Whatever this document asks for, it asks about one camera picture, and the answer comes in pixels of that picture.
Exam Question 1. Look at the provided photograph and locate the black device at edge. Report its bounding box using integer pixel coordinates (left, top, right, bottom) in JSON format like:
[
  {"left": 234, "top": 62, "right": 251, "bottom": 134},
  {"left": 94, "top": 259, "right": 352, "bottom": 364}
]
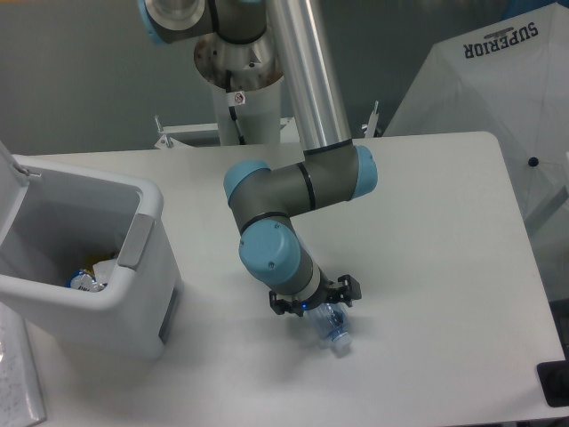
[{"left": 536, "top": 360, "right": 568, "bottom": 407}]

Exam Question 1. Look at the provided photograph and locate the white crumpled paper trash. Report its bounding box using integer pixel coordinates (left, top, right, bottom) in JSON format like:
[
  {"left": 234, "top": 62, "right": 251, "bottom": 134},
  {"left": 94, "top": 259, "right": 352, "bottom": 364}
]
[{"left": 92, "top": 259, "right": 116, "bottom": 287}]

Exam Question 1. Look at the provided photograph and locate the white paper sheet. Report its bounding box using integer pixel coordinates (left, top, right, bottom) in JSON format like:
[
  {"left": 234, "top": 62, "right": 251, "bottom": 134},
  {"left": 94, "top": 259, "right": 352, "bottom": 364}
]
[{"left": 1, "top": 304, "right": 46, "bottom": 426}]

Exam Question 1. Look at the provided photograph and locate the clear crushed plastic bottle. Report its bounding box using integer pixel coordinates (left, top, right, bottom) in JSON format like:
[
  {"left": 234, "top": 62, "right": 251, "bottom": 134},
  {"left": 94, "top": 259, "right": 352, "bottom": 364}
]
[{"left": 306, "top": 303, "right": 352, "bottom": 357}]

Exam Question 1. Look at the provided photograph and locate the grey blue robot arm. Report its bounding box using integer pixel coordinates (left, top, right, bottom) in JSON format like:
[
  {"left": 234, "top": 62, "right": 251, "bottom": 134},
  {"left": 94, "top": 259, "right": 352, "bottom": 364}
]
[{"left": 139, "top": 1, "right": 378, "bottom": 316}]

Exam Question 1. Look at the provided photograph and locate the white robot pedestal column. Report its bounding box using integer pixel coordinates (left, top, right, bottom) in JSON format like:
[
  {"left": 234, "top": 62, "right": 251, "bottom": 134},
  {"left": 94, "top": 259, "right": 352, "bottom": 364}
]
[{"left": 194, "top": 29, "right": 284, "bottom": 146}]

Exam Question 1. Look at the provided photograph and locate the white Superior umbrella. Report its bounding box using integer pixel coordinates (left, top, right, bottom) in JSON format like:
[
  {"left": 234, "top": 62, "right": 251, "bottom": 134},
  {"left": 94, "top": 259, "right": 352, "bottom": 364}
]
[{"left": 385, "top": 3, "right": 568, "bottom": 216}]

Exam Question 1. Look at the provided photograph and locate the white trash can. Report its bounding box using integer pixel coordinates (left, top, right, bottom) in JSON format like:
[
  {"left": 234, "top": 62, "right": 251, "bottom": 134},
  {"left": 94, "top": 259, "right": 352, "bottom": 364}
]
[{"left": 1, "top": 149, "right": 183, "bottom": 359}]

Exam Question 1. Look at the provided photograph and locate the blue white wrapper trash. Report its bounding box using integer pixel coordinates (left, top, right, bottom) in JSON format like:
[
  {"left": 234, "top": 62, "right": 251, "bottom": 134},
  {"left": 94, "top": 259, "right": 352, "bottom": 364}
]
[{"left": 66, "top": 270, "right": 102, "bottom": 293}]

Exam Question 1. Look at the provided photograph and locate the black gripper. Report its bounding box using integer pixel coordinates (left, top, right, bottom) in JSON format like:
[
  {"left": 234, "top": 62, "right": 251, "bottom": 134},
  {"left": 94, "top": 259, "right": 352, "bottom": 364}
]
[{"left": 268, "top": 274, "right": 362, "bottom": 317}]

